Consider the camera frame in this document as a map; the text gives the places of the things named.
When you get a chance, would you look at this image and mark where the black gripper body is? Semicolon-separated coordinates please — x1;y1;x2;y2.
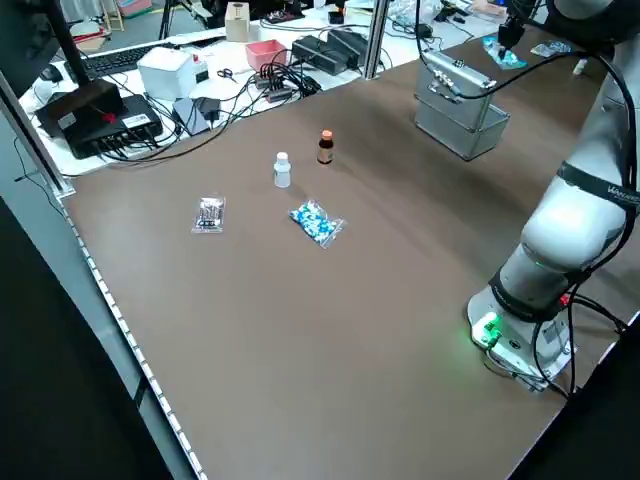
502;0;539;31

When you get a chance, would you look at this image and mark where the black monitor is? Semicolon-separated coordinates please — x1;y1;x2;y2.
0;0;64;97

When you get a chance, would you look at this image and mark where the white box appliance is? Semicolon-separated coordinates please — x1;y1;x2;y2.
136;46;209;101

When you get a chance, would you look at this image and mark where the black monitor stand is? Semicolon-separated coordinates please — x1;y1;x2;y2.
37;0;124;139

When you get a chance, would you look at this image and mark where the black keyboard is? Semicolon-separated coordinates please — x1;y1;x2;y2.
79;47;159;81

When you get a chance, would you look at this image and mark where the black usb hub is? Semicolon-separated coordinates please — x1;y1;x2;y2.
253;63;322;104

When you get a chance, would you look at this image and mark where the translucent white plastic bottle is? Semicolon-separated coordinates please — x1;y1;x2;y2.
272;151;293;190

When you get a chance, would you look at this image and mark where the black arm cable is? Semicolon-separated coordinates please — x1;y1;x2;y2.
528;52;640;401

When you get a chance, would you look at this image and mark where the black network switch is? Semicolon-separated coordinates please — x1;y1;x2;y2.
67;94;164;160

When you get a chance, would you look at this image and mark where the black power adapter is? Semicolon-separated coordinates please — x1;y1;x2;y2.
192;96;222;132

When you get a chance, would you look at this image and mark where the brown bottle orange cap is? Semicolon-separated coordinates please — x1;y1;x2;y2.
316;129;335;168

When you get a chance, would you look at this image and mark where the pink plastic box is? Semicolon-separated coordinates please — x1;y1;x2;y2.
245;39;287;73

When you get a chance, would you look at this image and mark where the black cable silver connector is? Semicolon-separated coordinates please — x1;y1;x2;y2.
413;0;604;101

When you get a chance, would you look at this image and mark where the aluminium medicine case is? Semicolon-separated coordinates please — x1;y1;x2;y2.
413;49;512;162

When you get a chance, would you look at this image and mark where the aluminium frame post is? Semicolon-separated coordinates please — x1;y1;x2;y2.
363;0;390;81
0;69;77;197

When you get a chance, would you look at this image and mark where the blue cotton swab packet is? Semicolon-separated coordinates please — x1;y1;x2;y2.
482;35;529;72

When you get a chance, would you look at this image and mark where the clear bag of vials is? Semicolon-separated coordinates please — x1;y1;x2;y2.
190;193;228;236

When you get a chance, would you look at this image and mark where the wooden box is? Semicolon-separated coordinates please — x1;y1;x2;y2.
224;1;251;42

